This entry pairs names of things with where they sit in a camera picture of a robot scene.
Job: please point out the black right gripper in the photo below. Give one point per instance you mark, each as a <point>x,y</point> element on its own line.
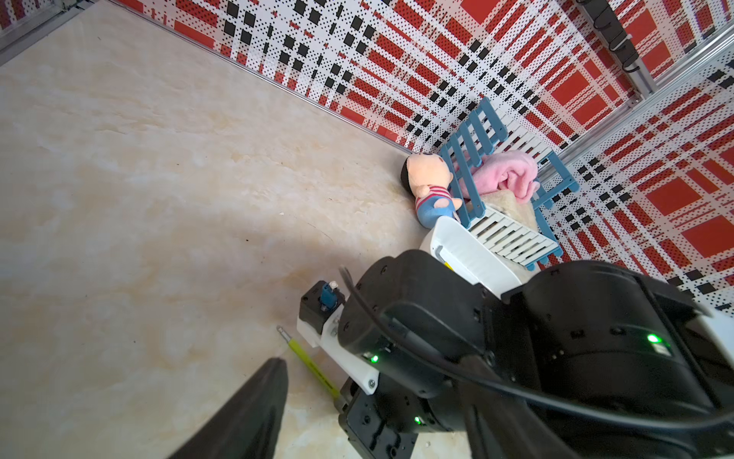
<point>386,424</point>

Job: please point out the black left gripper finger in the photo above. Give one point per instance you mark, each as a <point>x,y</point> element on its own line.
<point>503,426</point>

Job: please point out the green hex key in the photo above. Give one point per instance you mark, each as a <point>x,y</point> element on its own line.
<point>309,362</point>

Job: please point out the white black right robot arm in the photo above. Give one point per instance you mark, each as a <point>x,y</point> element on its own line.
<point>586,360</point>

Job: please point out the white plastic storage box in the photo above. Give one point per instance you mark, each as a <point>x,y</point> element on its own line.
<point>450,242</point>

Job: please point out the cream fluffy blanket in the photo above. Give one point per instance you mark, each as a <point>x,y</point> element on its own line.
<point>506,202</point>

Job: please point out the blue white toy crib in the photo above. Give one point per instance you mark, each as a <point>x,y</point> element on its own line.
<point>479,134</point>

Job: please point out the plush doll pink head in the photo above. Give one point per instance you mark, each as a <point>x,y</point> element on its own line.
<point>427,179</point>

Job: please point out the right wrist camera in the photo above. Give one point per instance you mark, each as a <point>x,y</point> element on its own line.
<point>319,314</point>

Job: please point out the black wall hook rail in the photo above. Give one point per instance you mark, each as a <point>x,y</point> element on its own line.
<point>608,27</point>

